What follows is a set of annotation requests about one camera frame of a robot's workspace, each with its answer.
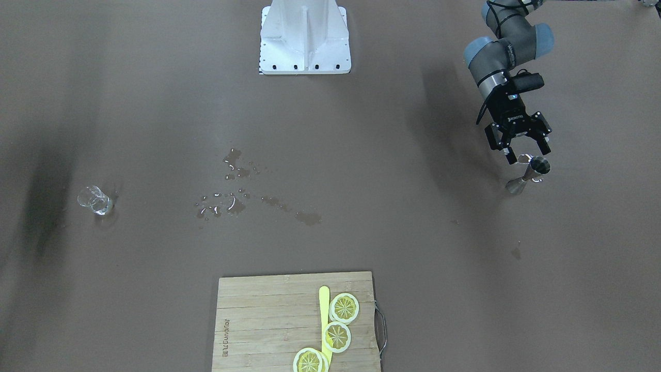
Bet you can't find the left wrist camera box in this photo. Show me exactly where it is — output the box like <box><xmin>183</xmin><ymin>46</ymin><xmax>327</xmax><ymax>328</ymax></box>
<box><xmin>510</xmin><ymin>71</ymin><xmax>545</xmax><ymax>95</ymax></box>

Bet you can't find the steel double jigger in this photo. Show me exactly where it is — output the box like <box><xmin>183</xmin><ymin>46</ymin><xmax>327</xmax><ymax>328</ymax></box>
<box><xmin>505</xmin><ymin>156</ymin><xmax>552</xmax><ymax>195</ymax></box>

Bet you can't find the lemon slice bottom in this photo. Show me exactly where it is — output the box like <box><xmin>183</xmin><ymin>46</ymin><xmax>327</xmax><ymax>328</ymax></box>
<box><xmin>329</xmin><ymin>292</ymin><xmax>360</xmax><ymax>325</ymax></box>

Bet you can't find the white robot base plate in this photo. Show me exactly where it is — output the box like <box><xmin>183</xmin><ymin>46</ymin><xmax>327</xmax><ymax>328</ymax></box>
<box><xmin>258</xmin><ymin>1</ymin><xmax>352</xmax><ymax>75</ymax></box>

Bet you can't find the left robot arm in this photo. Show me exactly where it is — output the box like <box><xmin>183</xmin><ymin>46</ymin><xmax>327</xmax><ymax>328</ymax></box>
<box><xmin>464</xmin><ymin>1</ymin><xmax>555</xmax><ymax>164</ymax></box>

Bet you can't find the lemon slice top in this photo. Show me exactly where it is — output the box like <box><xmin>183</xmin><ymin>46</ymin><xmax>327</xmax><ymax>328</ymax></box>
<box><xmin>291</xmin><ymin>348</ymin><xmax>329</xmax><ymax>372</ymax></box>

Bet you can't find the yellow plastic knife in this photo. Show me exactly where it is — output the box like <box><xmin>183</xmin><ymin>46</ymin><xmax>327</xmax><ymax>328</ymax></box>
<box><xmin>318</xmin><ymin>286</ymin><xmax>333</xmax><ymax>371</ymax></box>

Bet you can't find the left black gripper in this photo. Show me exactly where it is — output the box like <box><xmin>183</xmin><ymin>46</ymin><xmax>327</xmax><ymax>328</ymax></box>
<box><xmin>484</xmin><ymin>83</ymin><xmax>552</xmax><ymax>165</ymax></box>

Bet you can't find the clear plastic cup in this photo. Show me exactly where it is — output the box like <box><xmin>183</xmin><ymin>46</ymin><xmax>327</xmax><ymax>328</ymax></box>
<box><xmin>76</xmin><ymin>185</ymin><xmax>114</xmax><ymax>216</ymax></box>

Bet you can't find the lemon slice middle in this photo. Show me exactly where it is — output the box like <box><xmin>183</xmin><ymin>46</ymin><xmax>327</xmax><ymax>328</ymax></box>
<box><xmin>322</xmin><ymin>322</ymin><xmax>352</xmax><ymax>353</ymax></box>

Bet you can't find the wooden cutting board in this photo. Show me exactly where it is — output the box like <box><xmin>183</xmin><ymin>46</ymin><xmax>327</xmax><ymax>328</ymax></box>
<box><xmin>210</xmin><ymin>271</ymin><xmax>382</xmax><ymax>371</ymax></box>

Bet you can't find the lemon slice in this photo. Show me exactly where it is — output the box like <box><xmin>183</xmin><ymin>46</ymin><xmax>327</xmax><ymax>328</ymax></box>
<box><xmin>329</xmin><ymin>292</ymin><xmax>360</xmax><ymax>325</ymax></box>
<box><xmin>322</xmin><ymin>322</ymin><xmax>352</xmax><ymax>353</ymax></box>
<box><xmin>291</xmin><ymin>348</ymin><xmax>329</xmax><ymax>372</ymax></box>

